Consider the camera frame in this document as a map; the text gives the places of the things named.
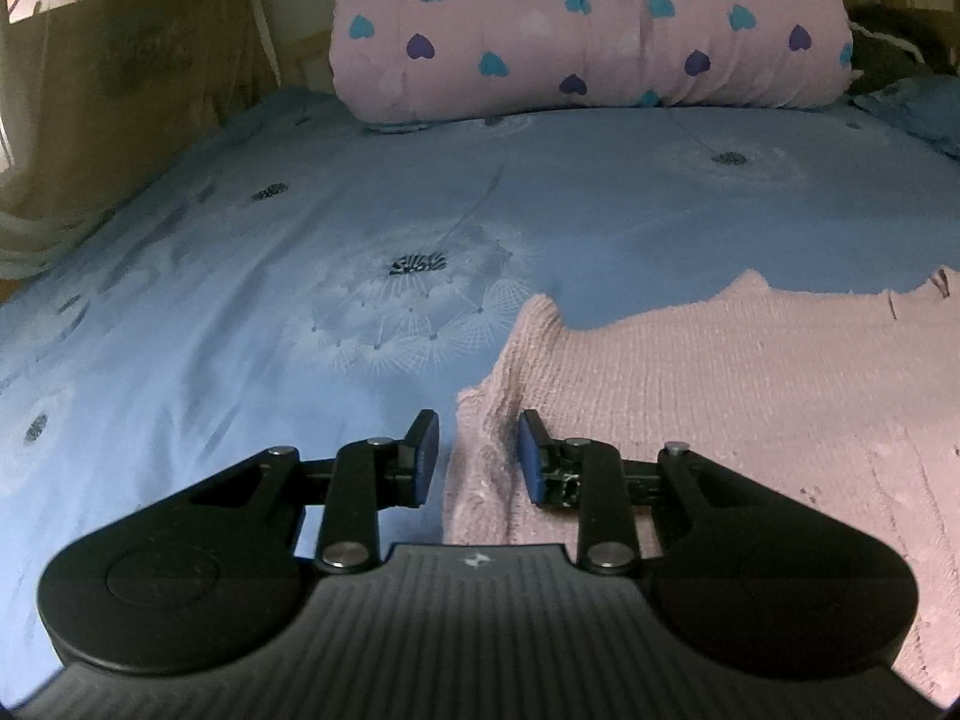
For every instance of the pink heart-print rolled quilt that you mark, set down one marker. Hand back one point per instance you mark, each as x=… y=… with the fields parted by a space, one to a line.
x=592 y=22

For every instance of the blue dandelion-print bed sheet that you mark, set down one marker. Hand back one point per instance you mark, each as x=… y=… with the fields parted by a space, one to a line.
x=262 y=277

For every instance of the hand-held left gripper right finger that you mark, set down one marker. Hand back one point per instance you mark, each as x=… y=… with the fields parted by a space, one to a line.
x=531 y=457

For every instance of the pink knit cardigan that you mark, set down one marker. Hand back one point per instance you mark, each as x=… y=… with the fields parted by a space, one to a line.
x=735 y=390

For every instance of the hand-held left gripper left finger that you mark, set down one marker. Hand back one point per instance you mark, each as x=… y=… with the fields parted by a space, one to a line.
x=427 y=457

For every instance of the dark cloth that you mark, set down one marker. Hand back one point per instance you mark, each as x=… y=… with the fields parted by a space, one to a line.
x=900 y=41

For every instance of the sheer beige curtain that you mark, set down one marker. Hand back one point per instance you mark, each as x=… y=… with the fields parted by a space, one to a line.
x=112 y=127

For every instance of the blue dandelion-print pillow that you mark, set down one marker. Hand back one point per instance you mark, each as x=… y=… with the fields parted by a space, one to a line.
x=919 y=112

